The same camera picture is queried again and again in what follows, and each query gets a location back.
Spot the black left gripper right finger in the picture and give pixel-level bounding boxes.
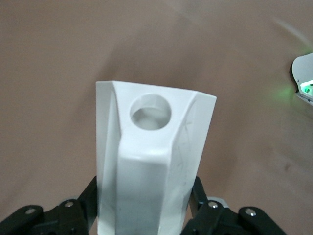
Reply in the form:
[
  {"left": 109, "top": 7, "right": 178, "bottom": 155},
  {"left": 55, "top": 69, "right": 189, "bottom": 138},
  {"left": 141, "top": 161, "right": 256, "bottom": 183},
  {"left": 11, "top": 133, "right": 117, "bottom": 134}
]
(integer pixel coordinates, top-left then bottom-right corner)
[{"left": 182, "top": 176, "right": 287, "bottom": 235}]

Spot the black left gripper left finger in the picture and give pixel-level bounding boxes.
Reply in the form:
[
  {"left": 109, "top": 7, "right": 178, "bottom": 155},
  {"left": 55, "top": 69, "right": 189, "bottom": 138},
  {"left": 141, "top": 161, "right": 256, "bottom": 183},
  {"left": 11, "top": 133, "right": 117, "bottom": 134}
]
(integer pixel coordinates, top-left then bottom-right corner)
[{"left": 0, "top": 175, "right": 99, "bottom": 235}]

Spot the white faceted cup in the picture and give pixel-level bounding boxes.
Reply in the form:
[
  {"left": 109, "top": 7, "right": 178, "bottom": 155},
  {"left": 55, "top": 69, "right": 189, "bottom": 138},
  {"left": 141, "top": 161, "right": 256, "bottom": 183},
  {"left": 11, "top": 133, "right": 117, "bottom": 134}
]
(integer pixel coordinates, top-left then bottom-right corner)
[{"left": 95, "top": 80, "right": 218, "bottom": 235}]

